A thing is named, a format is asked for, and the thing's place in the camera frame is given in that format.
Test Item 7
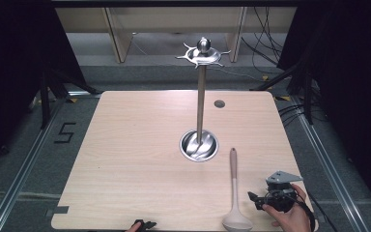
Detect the person's right hand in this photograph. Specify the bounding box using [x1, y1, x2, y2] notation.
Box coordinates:
[262, 183, 314, 232]

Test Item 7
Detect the beige silicone ladle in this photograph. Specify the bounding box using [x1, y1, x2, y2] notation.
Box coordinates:
[221, 147, 254, 232]

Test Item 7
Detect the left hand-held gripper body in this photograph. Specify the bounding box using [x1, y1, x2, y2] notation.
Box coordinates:
[133, 218, 150, 232]

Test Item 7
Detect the black metal stand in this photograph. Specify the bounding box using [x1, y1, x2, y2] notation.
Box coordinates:
[250, 59, 318, 126]
[39, 67, 101, 131]

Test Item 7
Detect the light wooden furniture frame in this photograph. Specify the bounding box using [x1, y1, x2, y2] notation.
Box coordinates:
[55, 7, 298, 64]

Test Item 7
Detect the bundle of black cables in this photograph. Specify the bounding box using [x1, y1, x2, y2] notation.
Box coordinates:
[241, 7, 285, 66]

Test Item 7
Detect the steel utensil rack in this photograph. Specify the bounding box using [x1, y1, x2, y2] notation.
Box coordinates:
[175, 36, 232, 162]

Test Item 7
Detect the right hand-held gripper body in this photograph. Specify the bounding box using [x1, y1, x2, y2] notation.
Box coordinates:
[264, 170, 304, 214]

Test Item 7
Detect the aluminium floor rail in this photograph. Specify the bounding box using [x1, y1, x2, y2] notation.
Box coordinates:
[0, 91, 101, 232]
[290, 96, 365, 232]

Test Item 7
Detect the dark curtain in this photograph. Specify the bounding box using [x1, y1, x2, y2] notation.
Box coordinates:
[276, 0, 371, 214]
[0, 0, 88, 177]

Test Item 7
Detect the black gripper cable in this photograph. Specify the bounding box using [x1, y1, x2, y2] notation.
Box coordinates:
[290, 191, 333, 232]

